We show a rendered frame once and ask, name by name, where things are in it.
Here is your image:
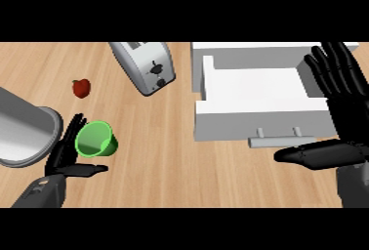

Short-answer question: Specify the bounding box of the green cup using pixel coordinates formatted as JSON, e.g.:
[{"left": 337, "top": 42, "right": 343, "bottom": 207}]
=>
[{"left": 73, "top": 120, "right": 119, "bottom": 159}]

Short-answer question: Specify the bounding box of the red bell pepper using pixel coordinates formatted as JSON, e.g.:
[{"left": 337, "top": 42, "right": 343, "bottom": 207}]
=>
[{"left": 70, "top": 78, "right": 92, "bottom": 100}]

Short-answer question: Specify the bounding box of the white open drawer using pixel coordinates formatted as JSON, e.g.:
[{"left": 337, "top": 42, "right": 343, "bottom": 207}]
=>
[{"left": 193, "top": 55, "right": 337, "bottom": 143}]

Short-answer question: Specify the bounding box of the grey drawer handle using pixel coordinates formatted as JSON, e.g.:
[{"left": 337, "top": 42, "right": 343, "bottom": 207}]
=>
[{"left": 246, "top": 127, "right": 318, "bottom": 149}]

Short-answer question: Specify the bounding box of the white cabinet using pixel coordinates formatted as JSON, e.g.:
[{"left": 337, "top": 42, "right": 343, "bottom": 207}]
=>
[{"left": 190, "top": 42, "right": 360, "bottom": 99}]

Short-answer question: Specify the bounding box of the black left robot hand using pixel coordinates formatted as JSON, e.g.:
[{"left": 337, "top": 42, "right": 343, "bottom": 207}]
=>
[{"left": 42, "top": 112, "right": 109, "bottom": 179}]

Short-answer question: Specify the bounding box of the grey metal pot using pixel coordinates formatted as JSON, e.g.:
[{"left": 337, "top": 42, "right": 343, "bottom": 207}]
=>
[{"left": 0, "top": 86, "right": 64, "bottom": 169}]

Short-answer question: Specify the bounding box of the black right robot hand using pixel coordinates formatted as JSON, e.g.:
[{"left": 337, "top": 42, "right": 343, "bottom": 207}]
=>
[{"left": 272, "top": 42, "right": 369, "bottom": 171}]

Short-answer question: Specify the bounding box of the silver toaster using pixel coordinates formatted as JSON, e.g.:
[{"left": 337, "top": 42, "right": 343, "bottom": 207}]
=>
[{"left": 106, "top": 42, "right": 177, "bottom": 98}]

